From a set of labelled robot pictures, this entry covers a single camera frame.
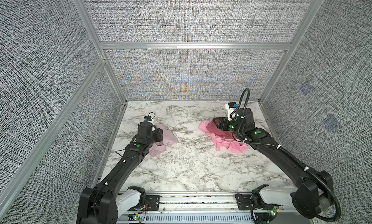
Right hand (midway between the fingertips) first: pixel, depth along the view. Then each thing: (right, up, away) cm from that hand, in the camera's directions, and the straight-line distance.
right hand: (217, 118), depth 80 cm
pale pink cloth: (-28, -14, +11) cm, 33 cm away
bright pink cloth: (+7, -14, +13) cm, 21 cm away
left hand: (-32, -7, +4) cm, 33 cm away
